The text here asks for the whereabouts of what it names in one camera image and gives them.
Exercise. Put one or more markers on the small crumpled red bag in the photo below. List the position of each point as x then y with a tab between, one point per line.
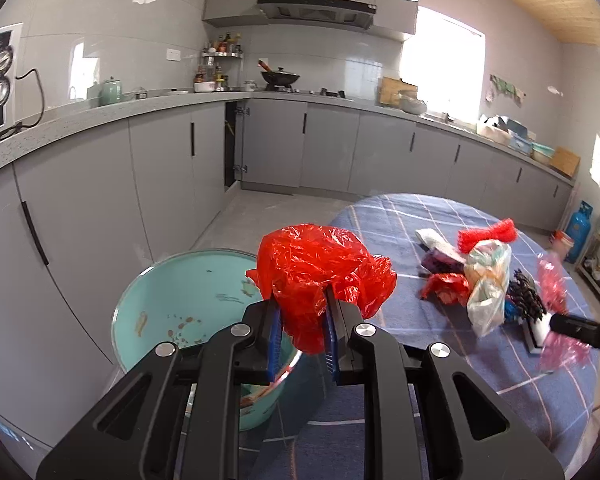
447	287

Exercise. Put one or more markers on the white bowl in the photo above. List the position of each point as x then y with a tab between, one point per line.
204	87

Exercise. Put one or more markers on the red foam fruit net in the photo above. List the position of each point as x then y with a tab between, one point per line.
500	230

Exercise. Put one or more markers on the wooden cutting board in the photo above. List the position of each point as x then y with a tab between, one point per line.
392	90

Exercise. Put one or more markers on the light wooden board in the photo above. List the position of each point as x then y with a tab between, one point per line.
565	161

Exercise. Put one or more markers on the black wok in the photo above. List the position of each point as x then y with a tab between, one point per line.
280	78

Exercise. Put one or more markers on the teal trash bin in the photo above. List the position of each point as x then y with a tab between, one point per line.
190	290

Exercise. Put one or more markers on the red plastic bag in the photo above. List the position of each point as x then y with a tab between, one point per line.
320	270

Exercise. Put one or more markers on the blue gas cylinder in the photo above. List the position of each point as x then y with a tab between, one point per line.
579	230

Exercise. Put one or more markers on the teal plastic basin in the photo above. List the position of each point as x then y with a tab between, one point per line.
542	152

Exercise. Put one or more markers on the dark bristly brush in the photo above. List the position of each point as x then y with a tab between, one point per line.
525	292

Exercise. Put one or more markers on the pale green kettle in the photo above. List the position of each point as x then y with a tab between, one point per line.
111	92

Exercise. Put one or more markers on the blue plaid tablecloth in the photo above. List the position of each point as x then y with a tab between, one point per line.
405	230

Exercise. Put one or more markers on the bright window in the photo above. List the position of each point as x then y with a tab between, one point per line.
445	65

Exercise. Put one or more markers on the metal spice rack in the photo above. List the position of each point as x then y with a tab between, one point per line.
220	55

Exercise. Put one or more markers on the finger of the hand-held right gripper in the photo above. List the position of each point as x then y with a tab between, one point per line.
585	332

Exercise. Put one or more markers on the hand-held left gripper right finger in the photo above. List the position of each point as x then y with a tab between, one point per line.
333	352

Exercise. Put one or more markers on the black range hood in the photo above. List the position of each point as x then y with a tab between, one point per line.
315	10

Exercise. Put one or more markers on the pink plastic wrapper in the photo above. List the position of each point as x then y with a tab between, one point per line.
555	285

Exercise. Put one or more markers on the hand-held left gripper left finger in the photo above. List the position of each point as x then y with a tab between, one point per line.
275	342

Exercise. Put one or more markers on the white paper towel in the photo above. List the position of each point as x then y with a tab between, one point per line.
432	240

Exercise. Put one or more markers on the clear plastic bag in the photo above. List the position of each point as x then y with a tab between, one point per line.
485	285

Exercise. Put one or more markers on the grey kitchen base cabinets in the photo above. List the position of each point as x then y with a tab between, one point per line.
330	150

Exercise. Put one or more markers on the grey bowl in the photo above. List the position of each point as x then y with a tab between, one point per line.
412	105

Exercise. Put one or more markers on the purple plastic wrapper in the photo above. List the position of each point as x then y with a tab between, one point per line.
437	262

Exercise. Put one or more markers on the hanging wall cloths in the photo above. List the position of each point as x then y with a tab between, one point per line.
505	89

